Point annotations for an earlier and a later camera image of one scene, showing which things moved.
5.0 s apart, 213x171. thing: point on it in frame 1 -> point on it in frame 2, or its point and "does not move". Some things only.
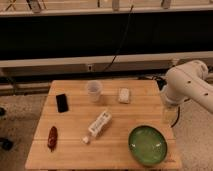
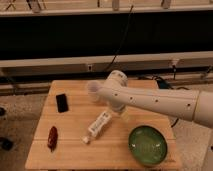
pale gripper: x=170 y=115 -> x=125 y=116
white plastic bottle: x=99 y=124 does not move
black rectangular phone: x=62 y=104 does not move
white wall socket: x=90 y=67 does not move
